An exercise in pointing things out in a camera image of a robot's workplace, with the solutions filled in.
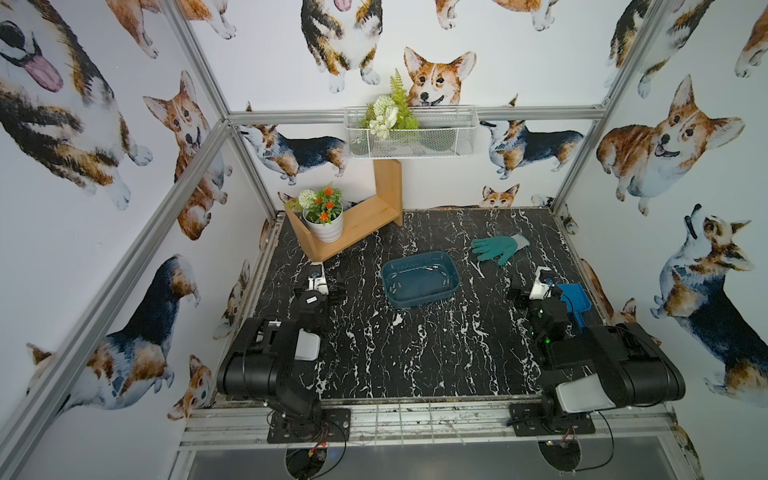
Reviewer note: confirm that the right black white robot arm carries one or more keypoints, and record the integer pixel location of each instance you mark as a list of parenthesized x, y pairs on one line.
[(628, 368)]

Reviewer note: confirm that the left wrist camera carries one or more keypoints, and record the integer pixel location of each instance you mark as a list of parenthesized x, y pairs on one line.
[(317, 280)]

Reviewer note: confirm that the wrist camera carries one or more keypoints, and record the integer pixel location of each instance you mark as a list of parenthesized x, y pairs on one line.
[(541, 284), (317, 280)]

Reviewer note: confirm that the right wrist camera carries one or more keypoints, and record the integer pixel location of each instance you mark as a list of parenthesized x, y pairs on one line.
[(541, 284)]

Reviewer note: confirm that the white pot with flowers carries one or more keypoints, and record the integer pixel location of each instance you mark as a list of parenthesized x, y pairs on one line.
[(322, 210)]

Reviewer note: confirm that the green work glove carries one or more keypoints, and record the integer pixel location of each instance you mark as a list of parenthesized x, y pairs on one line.
[(498, 248)]

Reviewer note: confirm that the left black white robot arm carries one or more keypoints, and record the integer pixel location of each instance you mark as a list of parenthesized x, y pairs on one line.
[(259, 366)]

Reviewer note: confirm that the green white artificial plant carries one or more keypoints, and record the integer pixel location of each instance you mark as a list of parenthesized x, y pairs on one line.
[(390, 113)]

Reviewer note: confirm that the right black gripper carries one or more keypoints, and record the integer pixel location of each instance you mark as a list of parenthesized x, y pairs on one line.
[(522, 296)]

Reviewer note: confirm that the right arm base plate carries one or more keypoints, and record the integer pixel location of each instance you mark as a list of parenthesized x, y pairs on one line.
[(528, 420)]

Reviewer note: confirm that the blue plastic dustpan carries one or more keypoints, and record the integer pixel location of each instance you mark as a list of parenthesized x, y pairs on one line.
[(577, 301)]

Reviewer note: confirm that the white wire basket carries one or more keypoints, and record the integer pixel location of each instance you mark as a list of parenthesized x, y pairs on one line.
[(442, 132)]

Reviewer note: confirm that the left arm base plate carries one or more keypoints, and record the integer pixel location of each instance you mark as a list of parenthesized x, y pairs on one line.
[(332, 424)]

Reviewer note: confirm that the wooden shelf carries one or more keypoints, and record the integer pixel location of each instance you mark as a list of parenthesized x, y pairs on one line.
[(361, 220)]

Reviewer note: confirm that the teal plastic storage box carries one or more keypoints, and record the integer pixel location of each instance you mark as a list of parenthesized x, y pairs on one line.
[(420, 279)]

